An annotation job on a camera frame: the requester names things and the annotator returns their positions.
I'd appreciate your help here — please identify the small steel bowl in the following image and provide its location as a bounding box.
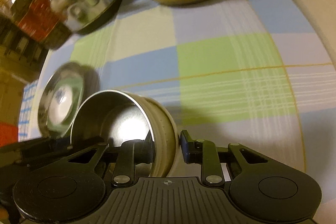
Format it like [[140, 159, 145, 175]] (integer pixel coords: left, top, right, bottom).
[[70, 89, 158, 177]]

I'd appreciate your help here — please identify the small patterned white saucer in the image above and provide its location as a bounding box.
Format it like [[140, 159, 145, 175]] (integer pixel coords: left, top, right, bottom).
[[49, 84, 73, 125]]

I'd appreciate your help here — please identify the large shallow steel bowl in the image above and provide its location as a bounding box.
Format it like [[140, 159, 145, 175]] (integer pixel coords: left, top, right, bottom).
[[38, 62, 85, 139]]

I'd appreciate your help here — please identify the blue white checkered cloth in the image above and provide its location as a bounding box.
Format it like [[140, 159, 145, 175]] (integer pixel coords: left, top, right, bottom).
[[18, 80, 38, 142]]

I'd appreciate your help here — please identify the plaid pastel tablecloth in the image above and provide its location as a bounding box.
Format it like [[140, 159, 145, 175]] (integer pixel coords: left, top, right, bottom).
[[37, 0, 335, 185]]

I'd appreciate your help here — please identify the black shelf rack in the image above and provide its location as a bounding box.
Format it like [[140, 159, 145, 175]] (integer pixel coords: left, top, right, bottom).
[[1, 14, 48, 72]]

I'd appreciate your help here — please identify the dark oil bottle red label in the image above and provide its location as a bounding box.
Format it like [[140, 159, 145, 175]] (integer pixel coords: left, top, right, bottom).
[[3, 0, 72, 50]]

